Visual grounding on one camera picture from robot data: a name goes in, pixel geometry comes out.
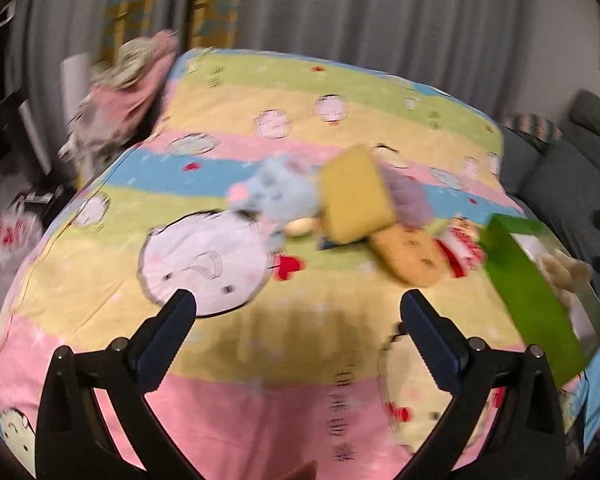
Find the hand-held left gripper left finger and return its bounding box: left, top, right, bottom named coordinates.
left=35, top=288, right=216, bottom=480

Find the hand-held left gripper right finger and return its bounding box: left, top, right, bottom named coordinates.
left=390, top=288, right=568, bottom=480

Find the green box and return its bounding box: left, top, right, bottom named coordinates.
left=480, top=214, right=600, bottom=386

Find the yellow foam block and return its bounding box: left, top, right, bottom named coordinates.
left=319, top=144, right=397, bottom=243

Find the red white soft packet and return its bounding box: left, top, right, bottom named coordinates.
left=432, top=217, right=491, bottom=278

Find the small beige soft toy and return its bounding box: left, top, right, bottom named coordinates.
left=285, top=217, right=316, bottom=237

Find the person's left hand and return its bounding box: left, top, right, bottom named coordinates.
left=274, top=462, right=319, bottom=480

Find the beige teddy plush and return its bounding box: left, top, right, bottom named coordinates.
left=535, top=252, right=593, bottom=293

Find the grey sofa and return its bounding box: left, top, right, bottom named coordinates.
left=497, top=89, right=600, bottom=311

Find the brown cookie plush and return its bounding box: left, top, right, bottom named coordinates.
left=369, top=224, right=453, bottom=288

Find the patterned cushion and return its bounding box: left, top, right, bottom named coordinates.
left=505, top=112, right=563, bottom=153

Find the striped cartoon printed blanket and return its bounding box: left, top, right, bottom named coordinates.
left=0, top=47, right=600, bottom=480

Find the purple grey plush toy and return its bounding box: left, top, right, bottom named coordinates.
left=380, top=165, right=433, bottom=226

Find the white red plastic bag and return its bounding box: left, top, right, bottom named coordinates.
left=0, top=200, right=43, bottom=266

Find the light blue plush toy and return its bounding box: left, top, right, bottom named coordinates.
left=227, top=155, right=326, bottom=248

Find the pile of clothes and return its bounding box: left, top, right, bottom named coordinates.
left=60, top=30, right=178, bottom=181

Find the grey curtain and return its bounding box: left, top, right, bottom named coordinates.
left=25, top=0, right=596, bottom=126

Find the yellow blue patterned curtain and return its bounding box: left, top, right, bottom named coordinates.
left=100, top=0, right=251, bottom=53

